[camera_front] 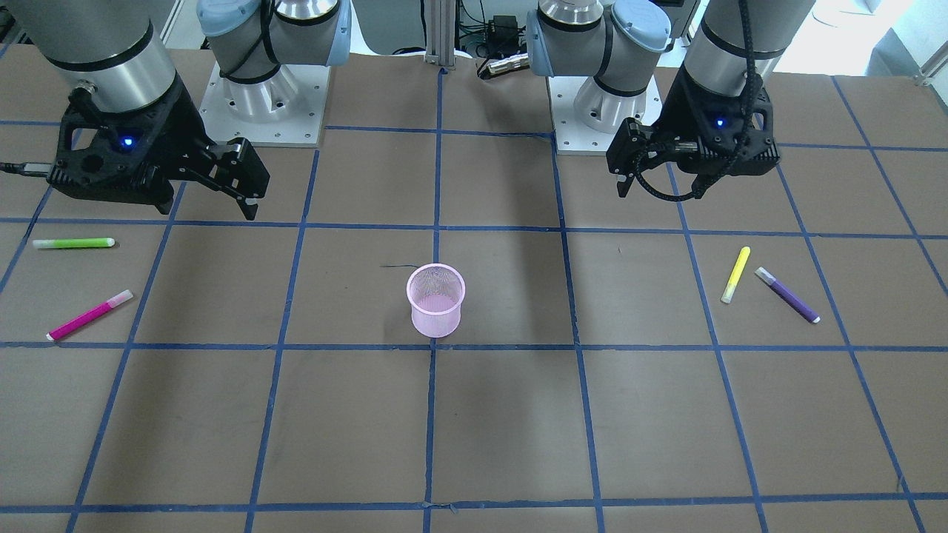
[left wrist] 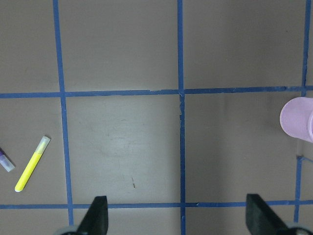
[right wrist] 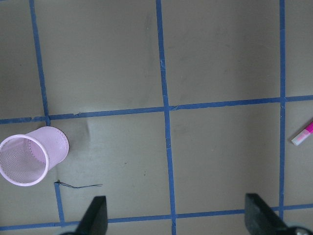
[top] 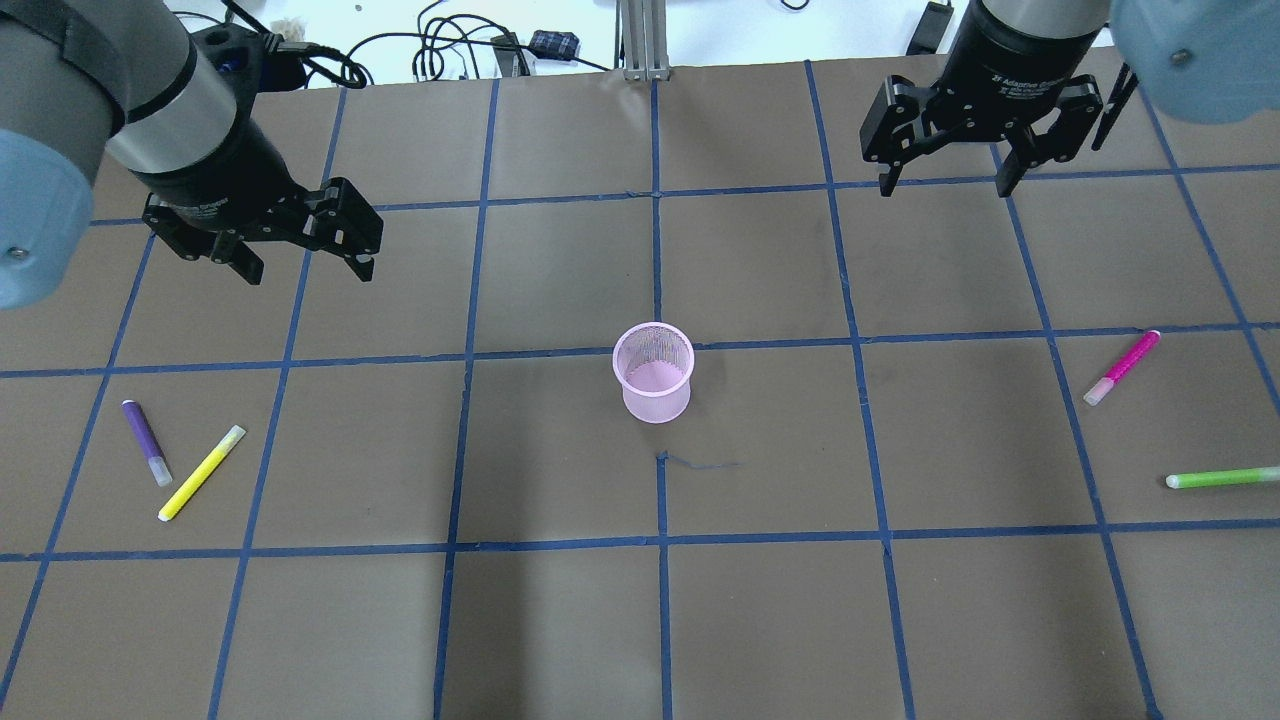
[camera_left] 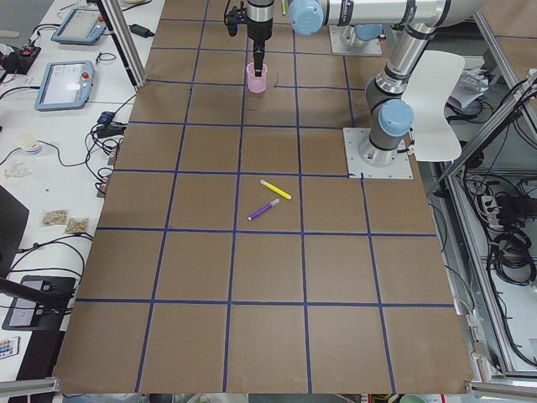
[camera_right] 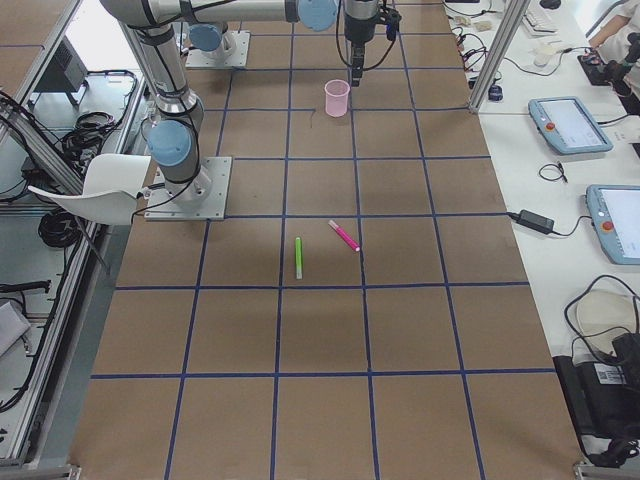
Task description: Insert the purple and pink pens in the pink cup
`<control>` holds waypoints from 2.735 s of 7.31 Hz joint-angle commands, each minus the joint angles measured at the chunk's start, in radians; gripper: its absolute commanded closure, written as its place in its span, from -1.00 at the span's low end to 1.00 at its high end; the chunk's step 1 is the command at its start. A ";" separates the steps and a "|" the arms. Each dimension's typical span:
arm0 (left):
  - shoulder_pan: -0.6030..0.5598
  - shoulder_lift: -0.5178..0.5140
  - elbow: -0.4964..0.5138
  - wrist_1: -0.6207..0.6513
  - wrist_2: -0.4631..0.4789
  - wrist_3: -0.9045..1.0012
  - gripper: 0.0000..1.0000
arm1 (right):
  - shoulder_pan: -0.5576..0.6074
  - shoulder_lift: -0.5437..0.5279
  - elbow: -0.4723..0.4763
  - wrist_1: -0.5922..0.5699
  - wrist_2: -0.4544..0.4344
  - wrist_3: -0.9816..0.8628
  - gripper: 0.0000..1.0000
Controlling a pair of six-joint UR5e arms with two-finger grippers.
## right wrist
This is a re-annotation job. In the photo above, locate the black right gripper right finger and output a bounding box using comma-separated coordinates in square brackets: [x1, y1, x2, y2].
[245, 193, 313, 235]

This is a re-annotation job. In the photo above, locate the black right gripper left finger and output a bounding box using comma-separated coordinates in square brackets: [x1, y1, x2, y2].
[67, 196, 108, 235]

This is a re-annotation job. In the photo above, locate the pink highlighter pen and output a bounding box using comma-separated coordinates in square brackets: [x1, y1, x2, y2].
[291, 120, 313, 146]

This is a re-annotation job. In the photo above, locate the pink mesh pen cup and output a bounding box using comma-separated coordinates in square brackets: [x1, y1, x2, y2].
[0, 126, 69, 187]

